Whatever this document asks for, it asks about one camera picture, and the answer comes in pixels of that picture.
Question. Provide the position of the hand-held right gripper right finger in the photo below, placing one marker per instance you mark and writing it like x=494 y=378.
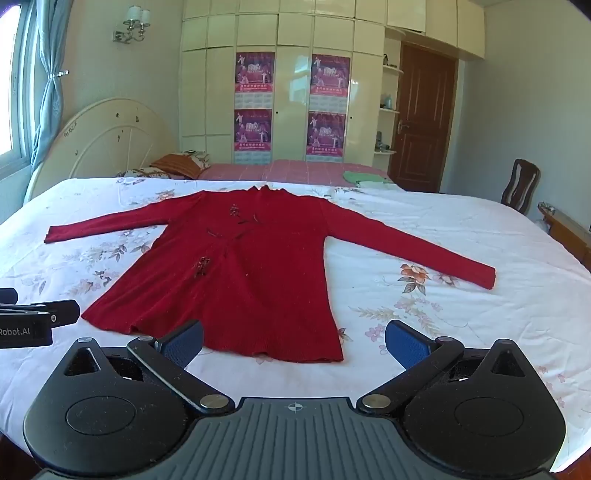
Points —
x=406 y=345

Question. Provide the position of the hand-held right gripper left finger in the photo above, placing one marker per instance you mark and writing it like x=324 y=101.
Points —
x=182 y=345

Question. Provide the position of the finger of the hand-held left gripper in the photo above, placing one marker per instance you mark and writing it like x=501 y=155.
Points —
x=7 y=295
x=60 y=311

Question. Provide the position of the red knit sweater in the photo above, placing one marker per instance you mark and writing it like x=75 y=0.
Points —
x=258 y=277

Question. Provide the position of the white floral bedsheet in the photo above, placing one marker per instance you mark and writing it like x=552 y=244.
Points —
x=461 y=230

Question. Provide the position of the white folded cloth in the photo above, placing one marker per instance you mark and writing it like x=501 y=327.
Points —
x=381 y=185

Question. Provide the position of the floral pillow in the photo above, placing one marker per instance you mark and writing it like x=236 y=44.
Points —
x=147 y=173

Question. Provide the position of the green folded cloth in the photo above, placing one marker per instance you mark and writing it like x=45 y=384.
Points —
x=362 y=177

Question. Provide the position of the cream round headboard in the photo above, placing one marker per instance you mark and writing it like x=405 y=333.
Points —
x=106 y=138

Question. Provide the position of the orange pillow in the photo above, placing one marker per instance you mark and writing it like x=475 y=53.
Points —
x=178 y=165

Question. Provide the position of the dark wooden chair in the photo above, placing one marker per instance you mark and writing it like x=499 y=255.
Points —
x=519 y=184

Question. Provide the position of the wooden cabinet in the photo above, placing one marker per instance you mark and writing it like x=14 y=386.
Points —
x=570 y=233

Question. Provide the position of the window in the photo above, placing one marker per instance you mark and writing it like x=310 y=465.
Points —
x=9 y=92

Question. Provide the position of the pink checked bedsheet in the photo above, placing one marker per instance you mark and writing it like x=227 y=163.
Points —
x=295 y=173

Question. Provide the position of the blue curtain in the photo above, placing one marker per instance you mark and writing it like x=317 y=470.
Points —
x=51 y=92

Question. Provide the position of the brown wooden door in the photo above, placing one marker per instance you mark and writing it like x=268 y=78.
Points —
x=425 y=115

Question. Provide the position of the small blue jar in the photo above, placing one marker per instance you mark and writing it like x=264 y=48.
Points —
x=387 y=100

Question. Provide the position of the cream wardrobe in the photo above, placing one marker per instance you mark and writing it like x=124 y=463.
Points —
x=291 y=55

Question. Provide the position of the purple wall poster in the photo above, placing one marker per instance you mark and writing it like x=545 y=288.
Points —
x=255 y=74
x=253 y=134
x=326 y=134
x=330 y=78

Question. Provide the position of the wall lamp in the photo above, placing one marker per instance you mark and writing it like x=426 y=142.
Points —
x=134 y=18

